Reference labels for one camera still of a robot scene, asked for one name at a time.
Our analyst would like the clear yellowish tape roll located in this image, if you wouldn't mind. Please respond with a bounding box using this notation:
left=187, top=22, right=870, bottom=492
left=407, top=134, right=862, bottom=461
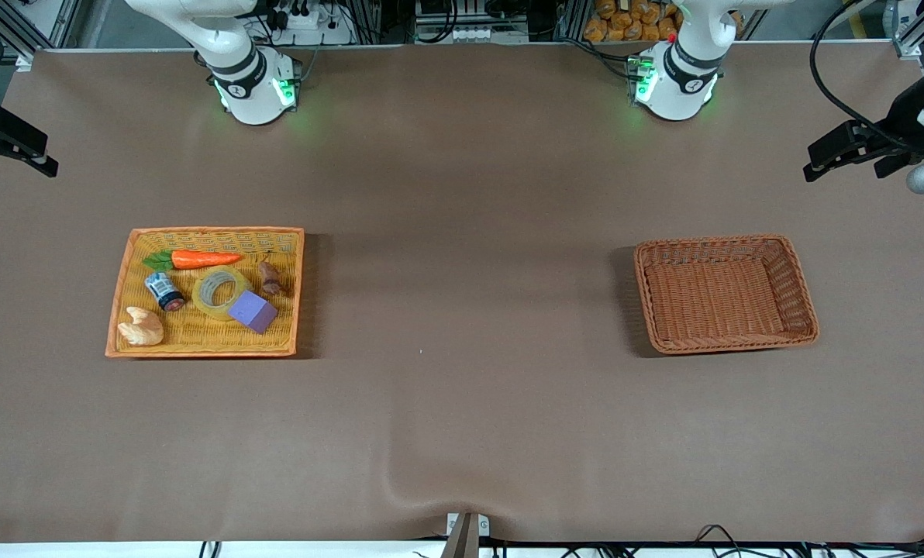
left=192, top=266, right=253, bottom=322

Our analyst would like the brown wicker basket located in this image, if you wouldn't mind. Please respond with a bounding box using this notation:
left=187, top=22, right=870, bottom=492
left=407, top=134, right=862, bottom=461
left=634, top=235, right=819, bottom=356

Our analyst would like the small blue labelled can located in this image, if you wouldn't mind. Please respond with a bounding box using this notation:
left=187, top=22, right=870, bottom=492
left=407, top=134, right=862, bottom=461
left=144, top=271, right=186, bottom=312

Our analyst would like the orange toy carrot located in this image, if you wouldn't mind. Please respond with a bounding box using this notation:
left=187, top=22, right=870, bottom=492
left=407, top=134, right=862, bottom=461
left=143, top=250, right=243, bottom=272

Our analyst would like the toy croissant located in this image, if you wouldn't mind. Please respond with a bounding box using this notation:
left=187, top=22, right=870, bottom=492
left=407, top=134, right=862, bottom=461
left=117, top=306, right=165, bottom=346

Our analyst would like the bag of orange buns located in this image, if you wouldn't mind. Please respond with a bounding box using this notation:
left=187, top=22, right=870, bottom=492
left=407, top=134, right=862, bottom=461
left=584, top=0, right=684, bottom=43

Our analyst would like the yellow wicker basket orange rim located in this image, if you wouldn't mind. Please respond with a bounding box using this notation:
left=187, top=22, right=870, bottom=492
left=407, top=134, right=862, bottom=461
left=105, top=226, right=305, bottom=359

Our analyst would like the purple foam cube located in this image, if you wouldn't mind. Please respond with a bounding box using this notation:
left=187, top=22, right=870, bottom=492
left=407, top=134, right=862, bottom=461
left=227, top=291, right=279, bottom=335

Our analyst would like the white power strip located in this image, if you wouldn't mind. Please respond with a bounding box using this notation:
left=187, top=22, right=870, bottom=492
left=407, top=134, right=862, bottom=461
left=264, top=0, right=354, bottom=46

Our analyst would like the aluminium frame profile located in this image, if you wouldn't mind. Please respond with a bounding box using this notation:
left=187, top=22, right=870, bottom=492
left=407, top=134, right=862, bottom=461
left=884, top=0, right=924, bottom=61
left=0, top=0, right=83, bottom=71

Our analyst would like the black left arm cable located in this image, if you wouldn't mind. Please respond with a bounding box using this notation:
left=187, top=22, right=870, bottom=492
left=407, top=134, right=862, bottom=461
left=809, top=0, right=908, bottom=148

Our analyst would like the metal mount bracket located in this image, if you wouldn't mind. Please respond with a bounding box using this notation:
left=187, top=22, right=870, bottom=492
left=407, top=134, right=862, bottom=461
left=440, top=511, right=491, bottom=558

